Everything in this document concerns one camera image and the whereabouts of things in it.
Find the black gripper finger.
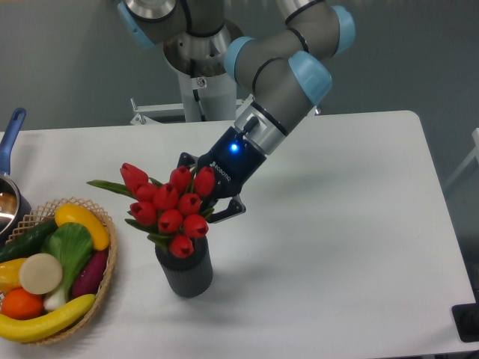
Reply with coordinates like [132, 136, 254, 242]
[207, 197, 246, 224]
[177, 152, 199, 173]

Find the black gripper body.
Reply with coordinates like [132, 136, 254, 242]
[196, 127, 266, 206]

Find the red tulip bouquet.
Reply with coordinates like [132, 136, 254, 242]
[88, 163, 216, 260]

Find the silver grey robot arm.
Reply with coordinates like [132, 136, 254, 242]
[118, 1, 356, 223]

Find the dark grey ribbed vase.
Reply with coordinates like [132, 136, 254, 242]
[155, 237, 213, 298]

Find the yellow squash in basket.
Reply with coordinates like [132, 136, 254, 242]
[54, 203, 110, 251]

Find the green bok choy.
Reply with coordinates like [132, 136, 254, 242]
[41, 223, 93, 312]

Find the woven wicker basket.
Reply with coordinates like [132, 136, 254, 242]
[1, 197, 117, 345]

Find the purple sweet potato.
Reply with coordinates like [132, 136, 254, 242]
[71, 251, 108, 298]

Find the green cucumber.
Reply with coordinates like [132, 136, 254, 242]
[1, 218, 58, 263]

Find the beige round slice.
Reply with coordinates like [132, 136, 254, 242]
[19, 253, 63, 295]

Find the yellow pepper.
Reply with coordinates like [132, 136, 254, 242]
[0, 258, 26, 294]

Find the orange fruit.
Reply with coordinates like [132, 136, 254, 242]
[1, 288, 43, 320]

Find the yellow banana front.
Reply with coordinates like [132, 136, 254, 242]
[1, 294, 96, 343]

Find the black device at table edge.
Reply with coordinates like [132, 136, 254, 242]
[451, 303, 478, 343]

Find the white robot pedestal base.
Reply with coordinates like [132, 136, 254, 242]
[166, 38, 332, 135]

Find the blue handled saucepan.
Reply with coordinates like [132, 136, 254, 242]
[1, 108, 31, 247]

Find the white frame at right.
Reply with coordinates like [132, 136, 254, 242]
[443, 128, 478, 196]

